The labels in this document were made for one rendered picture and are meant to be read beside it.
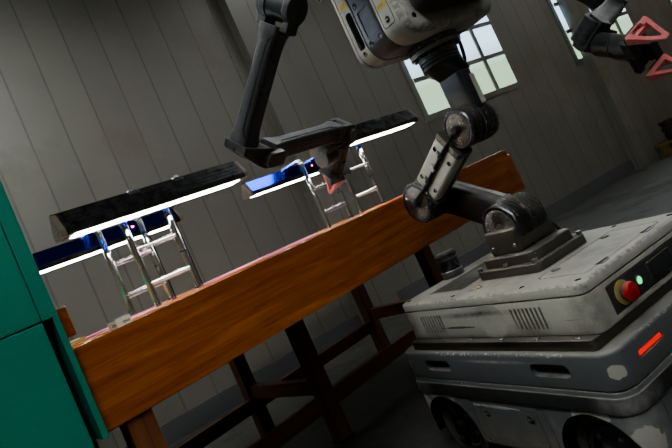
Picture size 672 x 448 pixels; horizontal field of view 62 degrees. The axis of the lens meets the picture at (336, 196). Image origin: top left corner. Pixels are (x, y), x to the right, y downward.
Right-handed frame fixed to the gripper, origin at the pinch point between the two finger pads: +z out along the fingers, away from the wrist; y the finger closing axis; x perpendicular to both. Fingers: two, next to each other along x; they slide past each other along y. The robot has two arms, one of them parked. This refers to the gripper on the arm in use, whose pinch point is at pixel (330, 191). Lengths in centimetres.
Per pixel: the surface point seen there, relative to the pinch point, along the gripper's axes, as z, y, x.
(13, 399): -12, 110, 24
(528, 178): 139, -321, -34
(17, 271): -26, 101, 7
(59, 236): -3, 82, -22
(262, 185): 43, -21, -56
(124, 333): -10, 87, 21
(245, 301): -5, 57, 26
